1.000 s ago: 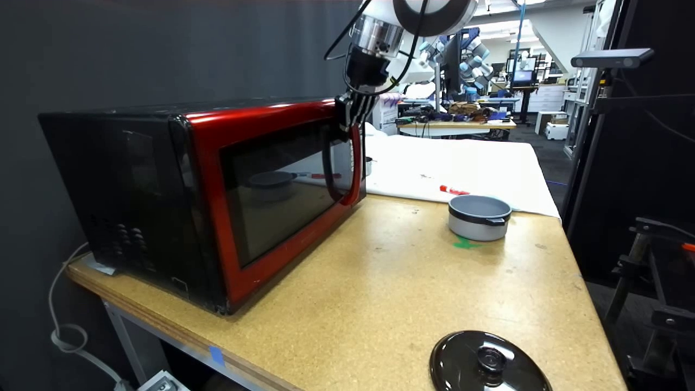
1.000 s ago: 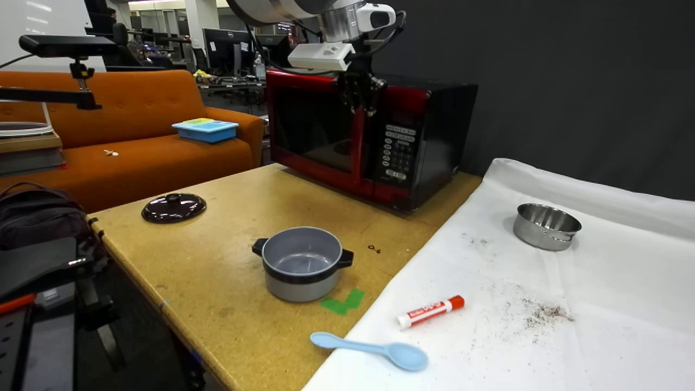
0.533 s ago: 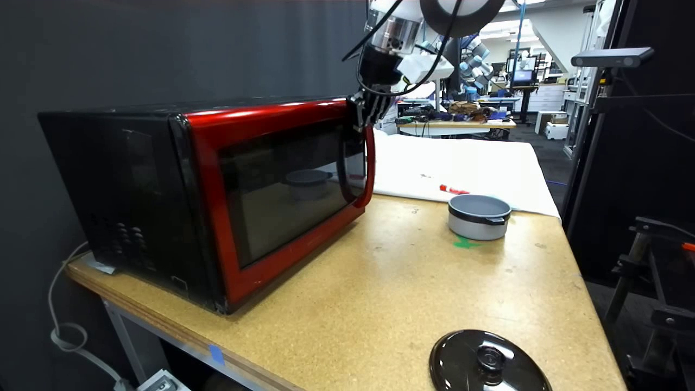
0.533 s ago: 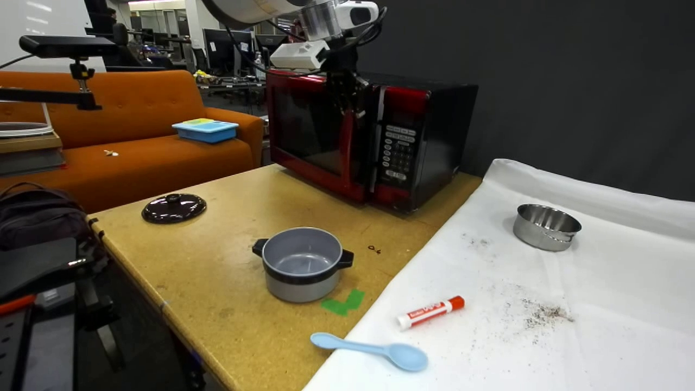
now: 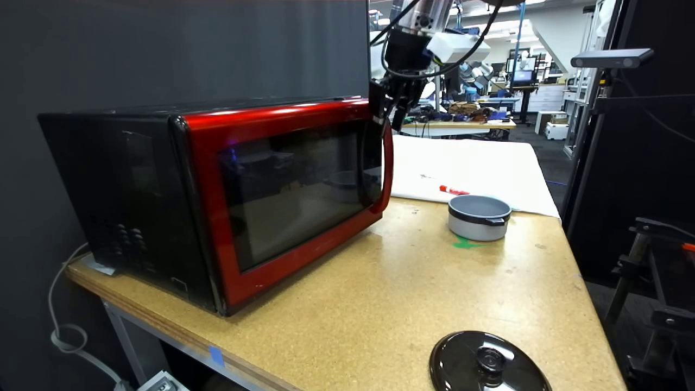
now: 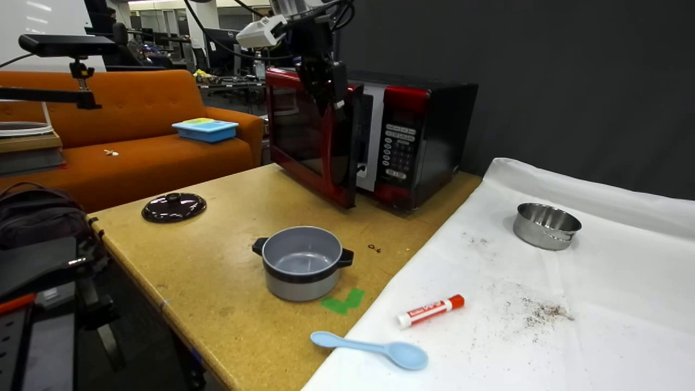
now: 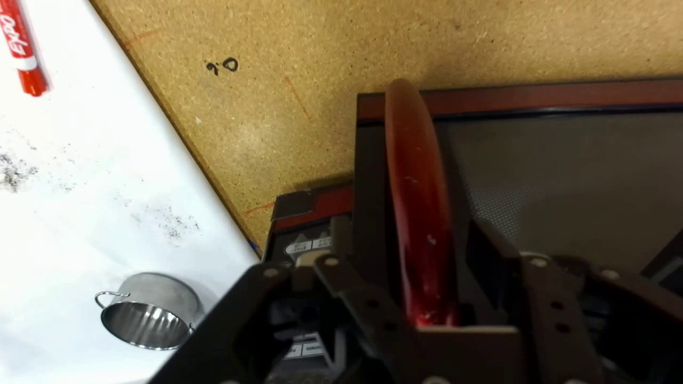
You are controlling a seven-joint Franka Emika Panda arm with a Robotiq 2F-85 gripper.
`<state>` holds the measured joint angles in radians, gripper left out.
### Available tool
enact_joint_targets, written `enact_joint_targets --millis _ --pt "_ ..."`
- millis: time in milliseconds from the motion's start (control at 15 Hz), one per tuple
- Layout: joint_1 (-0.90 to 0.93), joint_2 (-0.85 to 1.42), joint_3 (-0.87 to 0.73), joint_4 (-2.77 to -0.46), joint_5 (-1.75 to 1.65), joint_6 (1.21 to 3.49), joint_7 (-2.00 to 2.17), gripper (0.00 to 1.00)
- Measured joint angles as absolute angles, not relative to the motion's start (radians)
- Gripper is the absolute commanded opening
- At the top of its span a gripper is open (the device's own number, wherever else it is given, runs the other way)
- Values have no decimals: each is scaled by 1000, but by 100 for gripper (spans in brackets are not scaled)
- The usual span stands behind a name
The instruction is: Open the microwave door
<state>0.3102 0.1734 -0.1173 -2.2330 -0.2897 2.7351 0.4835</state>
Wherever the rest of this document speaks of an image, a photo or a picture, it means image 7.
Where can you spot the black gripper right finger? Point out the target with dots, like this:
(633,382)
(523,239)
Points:
(556,312)

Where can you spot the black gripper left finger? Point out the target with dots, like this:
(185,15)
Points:
(227,328)

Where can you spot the dark framed tray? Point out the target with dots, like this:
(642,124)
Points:
(568,184)

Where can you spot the red black microwave body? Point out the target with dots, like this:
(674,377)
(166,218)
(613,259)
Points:
(312,209)

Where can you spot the small metal bowl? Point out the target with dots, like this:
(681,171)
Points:
(153,317)

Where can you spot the white table cloth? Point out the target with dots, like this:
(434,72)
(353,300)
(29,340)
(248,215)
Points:
(87,200)

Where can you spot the red white marker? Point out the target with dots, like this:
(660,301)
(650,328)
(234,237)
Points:
(23,49)

